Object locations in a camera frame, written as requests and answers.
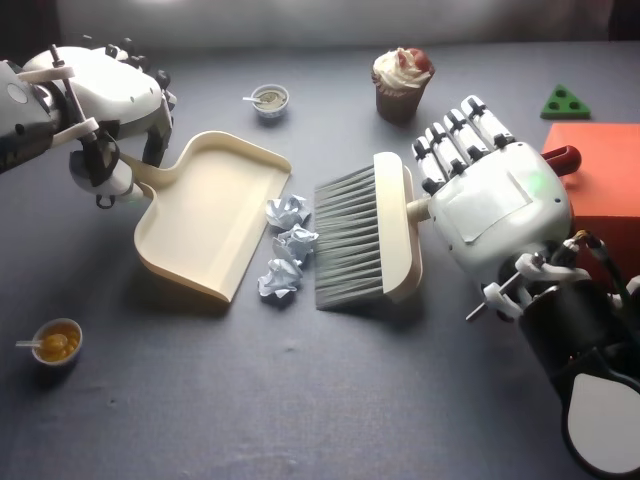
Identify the orange block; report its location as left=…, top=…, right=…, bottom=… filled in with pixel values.
left=542, top=122, right=640, bottom=291

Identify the toy cupcake with hearts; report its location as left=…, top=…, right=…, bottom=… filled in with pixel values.
left=370, top=47, right=435, bottom=124

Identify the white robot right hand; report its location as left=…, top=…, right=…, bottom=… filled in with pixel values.
left=411, top=94, right=575, bottom=294

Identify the cream plastic dustpan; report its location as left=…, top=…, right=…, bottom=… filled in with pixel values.
left=119, top=130, right=294, bottom=304

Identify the small bowl grey-green filling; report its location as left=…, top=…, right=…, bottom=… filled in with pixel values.
left=242, top=83, right=292, bottom=124

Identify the white backdrop sheet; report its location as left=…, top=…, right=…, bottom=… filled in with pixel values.
left=54, top=0, right=614, bottom=50

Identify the white paper ball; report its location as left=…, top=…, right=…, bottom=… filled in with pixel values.
left=271, top=223, right=320, bottom=270
left=256, top=258, right=305, bottom=300
left=266, top=194, right=312, bottom=232

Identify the grey table cloth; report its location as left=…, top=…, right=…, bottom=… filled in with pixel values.
left=0, top=39, right=640, bottom=480

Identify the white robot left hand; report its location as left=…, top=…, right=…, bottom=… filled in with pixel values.
left=22, top=35, right=177, bottom=210

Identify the green triangle block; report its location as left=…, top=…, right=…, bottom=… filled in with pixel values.
left=539, top=83, right=594, bottom=122

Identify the small bowl yellow filling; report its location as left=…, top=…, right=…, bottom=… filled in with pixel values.
left=14, top=317, right=84, bottom=369

